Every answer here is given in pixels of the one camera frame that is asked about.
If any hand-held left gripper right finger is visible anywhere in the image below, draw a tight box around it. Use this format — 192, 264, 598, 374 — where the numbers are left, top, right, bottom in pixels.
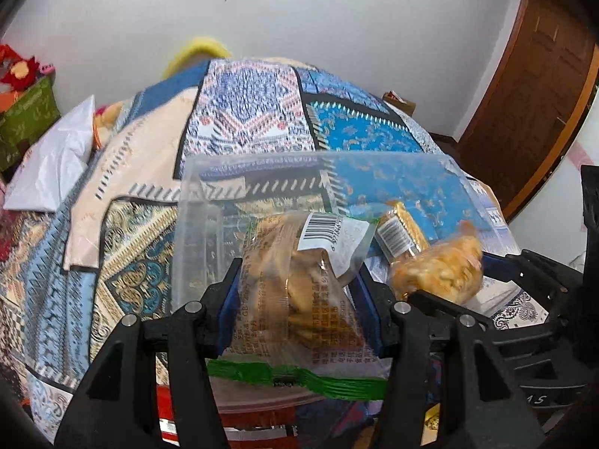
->
352, 269, 546, 449

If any patterned patchwork blanket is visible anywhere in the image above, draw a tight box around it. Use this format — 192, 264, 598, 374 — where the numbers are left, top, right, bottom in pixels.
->
0, 56, 553, 449

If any yellow snack packet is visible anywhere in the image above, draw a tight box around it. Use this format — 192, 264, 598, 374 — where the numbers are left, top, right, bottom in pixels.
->
422, 403, 443, 446

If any orange puffed snack packet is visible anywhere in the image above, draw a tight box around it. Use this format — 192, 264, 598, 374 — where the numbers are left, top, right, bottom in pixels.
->
387, 221, 486, 306

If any red plush decoration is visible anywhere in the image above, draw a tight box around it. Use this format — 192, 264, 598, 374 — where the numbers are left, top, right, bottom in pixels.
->
0, 43, 57, 93

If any green gift bag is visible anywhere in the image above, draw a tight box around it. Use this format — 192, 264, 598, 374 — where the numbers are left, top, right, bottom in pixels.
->
0, 75, 61, 172

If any yellow fuzzy object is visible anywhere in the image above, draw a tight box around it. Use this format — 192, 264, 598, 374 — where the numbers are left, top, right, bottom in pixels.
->
161, 36, 233, 79

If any brown wooden door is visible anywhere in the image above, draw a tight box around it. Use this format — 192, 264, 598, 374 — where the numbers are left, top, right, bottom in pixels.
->
455, 0, 599, 222

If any white plastic bag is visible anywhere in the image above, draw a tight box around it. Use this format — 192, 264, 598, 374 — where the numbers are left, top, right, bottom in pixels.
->
4, 95, 97, 212

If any small gold snack packet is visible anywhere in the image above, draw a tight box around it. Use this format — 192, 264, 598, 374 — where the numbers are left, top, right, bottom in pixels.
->
373, 200, 430, 259

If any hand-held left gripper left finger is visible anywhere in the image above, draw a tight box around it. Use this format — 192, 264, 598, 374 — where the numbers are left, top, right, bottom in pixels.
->
54, 258, 244, 449

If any green-edged clear snack packet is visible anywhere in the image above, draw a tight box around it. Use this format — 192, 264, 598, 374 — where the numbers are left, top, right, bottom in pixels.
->
207, 211, 390, 401

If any small cardboard box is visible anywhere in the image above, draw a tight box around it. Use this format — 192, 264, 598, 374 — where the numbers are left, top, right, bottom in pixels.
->
383, 91, 417, 116

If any red snack packet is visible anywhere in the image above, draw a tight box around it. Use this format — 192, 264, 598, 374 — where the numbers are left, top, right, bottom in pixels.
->
153, 384, 300, 449

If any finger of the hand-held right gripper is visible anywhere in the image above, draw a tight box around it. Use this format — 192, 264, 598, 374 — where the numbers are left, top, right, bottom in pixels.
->
405, 289, 569, 361
481, 249, 583, 312

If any clear zip bag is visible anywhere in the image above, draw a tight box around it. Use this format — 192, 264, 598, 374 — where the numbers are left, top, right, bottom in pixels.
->
171, 151, 508, 405

